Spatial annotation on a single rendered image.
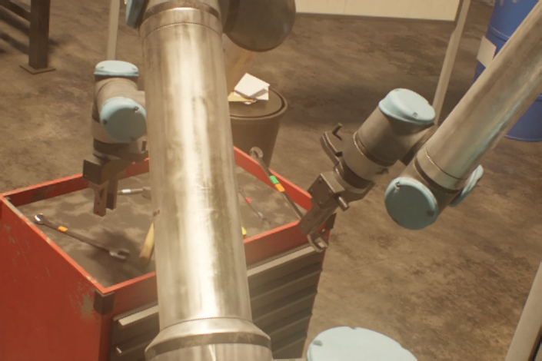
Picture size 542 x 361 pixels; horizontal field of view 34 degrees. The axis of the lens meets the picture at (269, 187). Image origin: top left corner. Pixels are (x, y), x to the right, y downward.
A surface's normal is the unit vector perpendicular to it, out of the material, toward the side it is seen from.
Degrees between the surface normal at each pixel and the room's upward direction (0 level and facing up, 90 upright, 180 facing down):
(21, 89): 0
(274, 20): 100
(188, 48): 37
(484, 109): 88
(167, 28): 46
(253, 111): 0
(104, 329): 90
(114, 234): 0
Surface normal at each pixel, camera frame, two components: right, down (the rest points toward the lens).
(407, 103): 0.44, -0.70
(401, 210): -0.53, 0.40
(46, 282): -0.72, 0.22
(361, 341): 0.24, -0.86
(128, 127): 0.17, 0.50
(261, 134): 0.59, 0.52
